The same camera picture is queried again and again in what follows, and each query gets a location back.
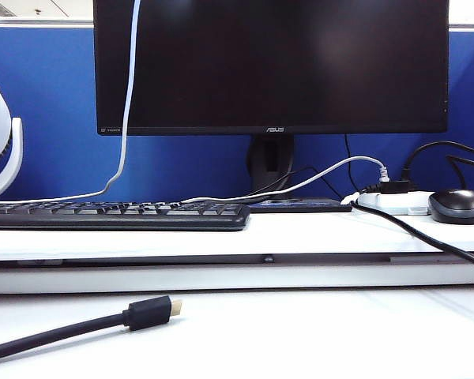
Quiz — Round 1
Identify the white Type-C charging cable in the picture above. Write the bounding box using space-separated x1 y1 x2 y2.
0 0 142 205

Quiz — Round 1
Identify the black monitor stand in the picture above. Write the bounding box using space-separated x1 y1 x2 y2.
246 135 296 200

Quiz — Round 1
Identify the black keyboard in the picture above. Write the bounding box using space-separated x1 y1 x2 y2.
0 200 251 232

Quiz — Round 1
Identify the black ASUS monitor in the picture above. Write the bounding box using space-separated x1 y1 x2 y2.
92 0 450 137

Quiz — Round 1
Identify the black power adapter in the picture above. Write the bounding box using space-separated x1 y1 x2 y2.
365 179 411 195

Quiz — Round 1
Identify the white power strip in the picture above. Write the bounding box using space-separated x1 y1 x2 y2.
340 190 434 216

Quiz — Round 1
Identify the blue office partition panel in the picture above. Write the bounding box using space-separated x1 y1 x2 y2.
0 19 474 203

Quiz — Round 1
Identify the black computer mouse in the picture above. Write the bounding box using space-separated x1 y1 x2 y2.
427 188 474 225

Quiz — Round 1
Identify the white desk fan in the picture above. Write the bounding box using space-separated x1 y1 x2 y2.
0 69 24 201

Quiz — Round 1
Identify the thin black cable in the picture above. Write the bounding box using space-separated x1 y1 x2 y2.
343 133 360 194
244 165 343 199

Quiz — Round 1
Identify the black HDMI cable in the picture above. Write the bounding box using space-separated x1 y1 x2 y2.
0 295 185 364

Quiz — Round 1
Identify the black curved power cable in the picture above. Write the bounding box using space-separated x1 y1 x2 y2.
401 141 474 182

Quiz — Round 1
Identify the thick black cable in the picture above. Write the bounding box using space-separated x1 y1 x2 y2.
349 199 474 276

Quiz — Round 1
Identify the black mouse cable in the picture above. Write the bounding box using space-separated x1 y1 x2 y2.
445 154 474 191

